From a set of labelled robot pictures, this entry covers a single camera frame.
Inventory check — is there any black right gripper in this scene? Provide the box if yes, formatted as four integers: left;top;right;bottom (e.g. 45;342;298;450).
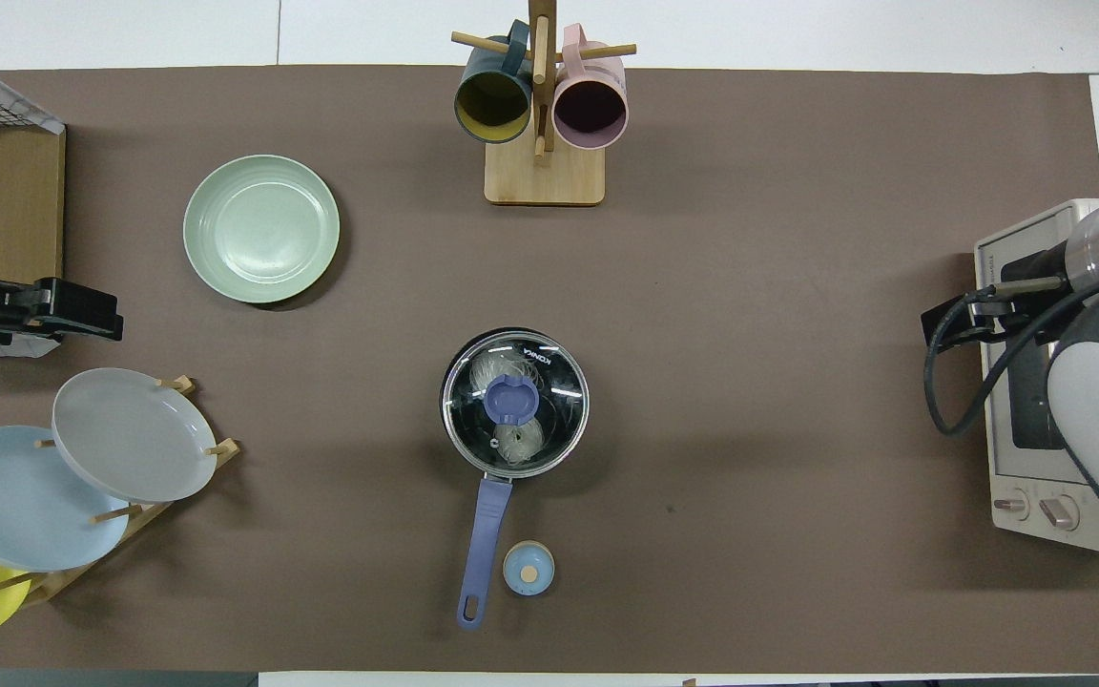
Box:
922;243;1075;350

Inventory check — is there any white vermicelli nest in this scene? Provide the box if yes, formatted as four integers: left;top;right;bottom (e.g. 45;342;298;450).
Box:
469;348;543;394
492;417;548;468

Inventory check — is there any glass lid with blue knob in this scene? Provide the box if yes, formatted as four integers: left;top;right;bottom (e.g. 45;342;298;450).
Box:
445;331;590;478

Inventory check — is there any grey plate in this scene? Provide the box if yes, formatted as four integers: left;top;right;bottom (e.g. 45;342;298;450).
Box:
52;368;218;504

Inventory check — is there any wooden plate rack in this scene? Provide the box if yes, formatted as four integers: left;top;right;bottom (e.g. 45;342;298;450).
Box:
0;375;242;604

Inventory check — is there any light blue plate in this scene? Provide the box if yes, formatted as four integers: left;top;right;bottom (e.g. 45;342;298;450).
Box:
0;425;131;573

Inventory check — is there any pale green plate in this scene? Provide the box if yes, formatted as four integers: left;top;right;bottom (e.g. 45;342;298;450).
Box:
183;155;341;304

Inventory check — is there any brown wooden board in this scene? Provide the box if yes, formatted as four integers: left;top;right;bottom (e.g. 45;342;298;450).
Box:
0;124;66;285

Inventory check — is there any white toaster oven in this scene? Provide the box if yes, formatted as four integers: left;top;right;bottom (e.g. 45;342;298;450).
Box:
974;198;1099;554

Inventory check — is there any brown table mat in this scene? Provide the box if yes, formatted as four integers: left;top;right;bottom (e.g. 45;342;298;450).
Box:
0;65;1099;674

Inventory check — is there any pink mug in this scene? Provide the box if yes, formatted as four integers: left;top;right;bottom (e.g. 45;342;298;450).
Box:
552;24;629;150

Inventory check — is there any dark teal mug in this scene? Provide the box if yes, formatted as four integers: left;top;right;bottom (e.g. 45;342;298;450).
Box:
454;21;533;144

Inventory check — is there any wooden mug tree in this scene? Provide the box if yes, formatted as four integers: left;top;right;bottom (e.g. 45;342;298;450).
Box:
451;0;637;206

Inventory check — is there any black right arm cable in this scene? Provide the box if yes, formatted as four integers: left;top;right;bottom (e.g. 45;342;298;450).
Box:
924;265;1099;437

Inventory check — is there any black wire basket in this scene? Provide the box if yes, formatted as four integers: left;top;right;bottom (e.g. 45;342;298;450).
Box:
0;81;64;136

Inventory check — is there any dark pot with blue handle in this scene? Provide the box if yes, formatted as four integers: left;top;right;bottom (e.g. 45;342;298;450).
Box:
441;327;591;631

